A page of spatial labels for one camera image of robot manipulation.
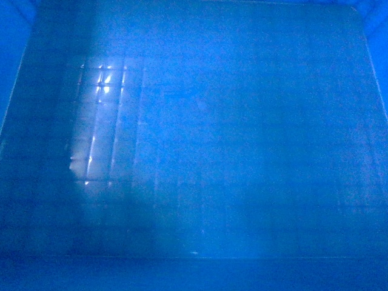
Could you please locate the large blue plastic crate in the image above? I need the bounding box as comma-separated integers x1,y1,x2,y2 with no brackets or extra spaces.
1,1,387,290

